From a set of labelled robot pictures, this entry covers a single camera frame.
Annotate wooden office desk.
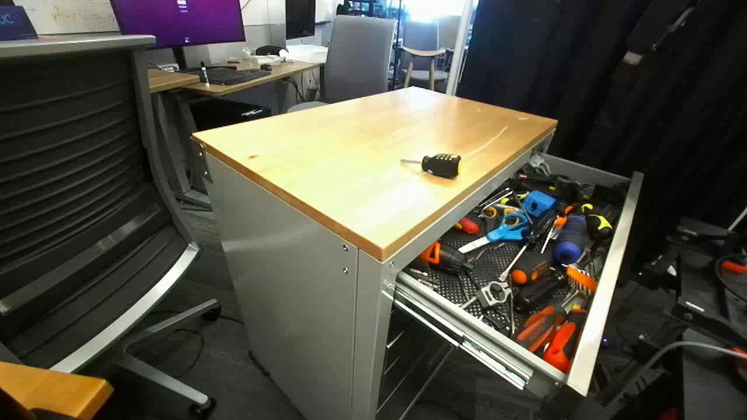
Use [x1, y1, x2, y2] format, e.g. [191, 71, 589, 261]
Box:
[147, 60, 316, 95]

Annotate black mesh office chair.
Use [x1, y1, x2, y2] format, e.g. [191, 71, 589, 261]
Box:
[0, 35, 219, 419]

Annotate purple screen monitor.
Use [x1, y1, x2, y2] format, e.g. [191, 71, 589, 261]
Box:
[111, 0, 246, 48]

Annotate orange handled pliers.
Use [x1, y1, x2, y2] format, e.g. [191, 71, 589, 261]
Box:
[517, 305, 585, 374]

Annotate grey metal tool cabinet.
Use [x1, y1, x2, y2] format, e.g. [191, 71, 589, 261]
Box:
[191, 84, 561, 420]

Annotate grey fabric office chair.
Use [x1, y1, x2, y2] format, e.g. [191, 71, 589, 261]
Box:
[292, 14, 397, 113]

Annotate black keyboard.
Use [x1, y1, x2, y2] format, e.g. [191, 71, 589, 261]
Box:
[207, 67, 271, 86]

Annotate blue cylindrical tool handle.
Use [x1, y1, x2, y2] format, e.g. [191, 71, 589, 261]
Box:
[553, 216, 589, 265]

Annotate tool drawer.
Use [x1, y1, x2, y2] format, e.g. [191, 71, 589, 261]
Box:
[396, 157, 644, 398]

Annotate blue handled scissors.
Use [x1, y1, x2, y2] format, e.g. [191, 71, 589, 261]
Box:
[459, 213, 530, 254]

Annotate black stubby screwdriver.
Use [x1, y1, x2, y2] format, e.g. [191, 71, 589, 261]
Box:
[415, 154, 461, 181]

